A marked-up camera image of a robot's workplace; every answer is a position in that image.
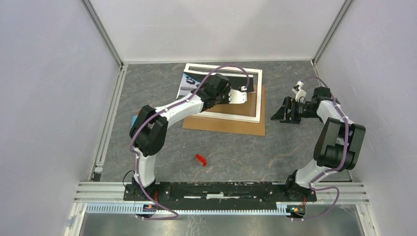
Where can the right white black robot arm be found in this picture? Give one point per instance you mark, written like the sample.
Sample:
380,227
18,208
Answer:
338,145

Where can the aluminium rail frame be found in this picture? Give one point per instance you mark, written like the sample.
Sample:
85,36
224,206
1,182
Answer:
337,194

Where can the photo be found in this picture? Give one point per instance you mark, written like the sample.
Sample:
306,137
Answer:
190,81

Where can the white wooden picture frame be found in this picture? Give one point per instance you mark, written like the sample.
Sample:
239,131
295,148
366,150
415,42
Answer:
257,87

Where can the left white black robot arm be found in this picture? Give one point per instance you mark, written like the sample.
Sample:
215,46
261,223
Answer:
148,132

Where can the slotted cable duct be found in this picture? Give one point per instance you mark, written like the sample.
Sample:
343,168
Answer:
149,209

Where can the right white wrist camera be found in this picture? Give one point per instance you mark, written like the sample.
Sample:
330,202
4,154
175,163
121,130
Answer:
298,91

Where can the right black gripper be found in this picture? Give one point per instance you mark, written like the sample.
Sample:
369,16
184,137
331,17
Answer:
282,114

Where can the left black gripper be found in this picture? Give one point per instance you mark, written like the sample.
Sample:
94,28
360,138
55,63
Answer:
226,90

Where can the brown fibreboard backing panel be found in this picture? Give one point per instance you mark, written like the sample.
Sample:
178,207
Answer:
231,126

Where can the orange blue toy block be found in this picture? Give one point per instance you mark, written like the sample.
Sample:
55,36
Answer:
134,119

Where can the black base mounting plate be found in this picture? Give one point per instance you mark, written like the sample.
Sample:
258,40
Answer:
220,195

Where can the red toy brick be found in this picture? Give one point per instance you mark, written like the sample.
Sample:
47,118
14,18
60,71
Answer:
201,160

